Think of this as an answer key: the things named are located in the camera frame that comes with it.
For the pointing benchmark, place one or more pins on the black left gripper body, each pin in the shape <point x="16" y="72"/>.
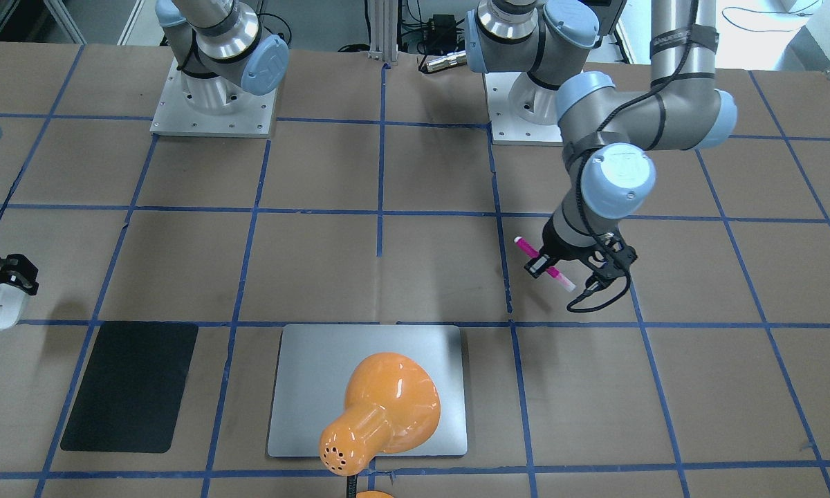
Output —
<point x="559" y="247"/>

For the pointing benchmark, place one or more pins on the white computer mouse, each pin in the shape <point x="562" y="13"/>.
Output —
<point x="13" y="303"/>

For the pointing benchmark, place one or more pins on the pink highlighter pen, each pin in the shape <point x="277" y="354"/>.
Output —
<point x="522" y="244"/>

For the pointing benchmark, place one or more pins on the black mousepad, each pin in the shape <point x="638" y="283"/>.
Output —
<point x="130" y="395"/>

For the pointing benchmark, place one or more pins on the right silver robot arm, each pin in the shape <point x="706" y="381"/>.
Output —
<point x="225" y="57"/>

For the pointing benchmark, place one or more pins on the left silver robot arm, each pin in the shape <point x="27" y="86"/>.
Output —
<point x="606" y="133"/>

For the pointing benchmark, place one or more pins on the orange desk lamp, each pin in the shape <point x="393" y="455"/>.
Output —
<point x="391" y="405"/>

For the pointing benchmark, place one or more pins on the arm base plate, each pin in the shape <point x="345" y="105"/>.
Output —
<point x="190" y="107"/>
<point x="519" y="117"/>

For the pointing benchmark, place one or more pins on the aluminium frame post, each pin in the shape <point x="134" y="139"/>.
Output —
<point x="383" y="23"/>

